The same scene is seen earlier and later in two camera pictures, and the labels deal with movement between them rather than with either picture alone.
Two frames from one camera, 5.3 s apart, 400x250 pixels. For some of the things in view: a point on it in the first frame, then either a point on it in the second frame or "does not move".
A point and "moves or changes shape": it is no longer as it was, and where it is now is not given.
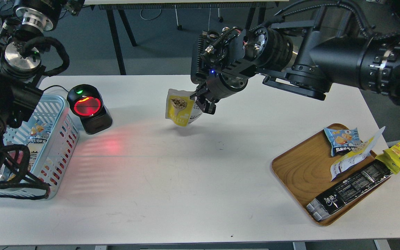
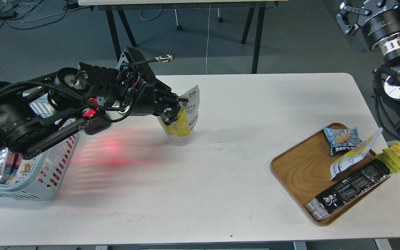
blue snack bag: x=343 y=141 does not move
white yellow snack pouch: x=355 y=157 does not move
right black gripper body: x=227 y=81 → x=384 y=23
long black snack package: x=356 y=185 does not move
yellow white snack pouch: x=181 y=109 moves or changes shape
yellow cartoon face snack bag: x=397 y=156 does not move
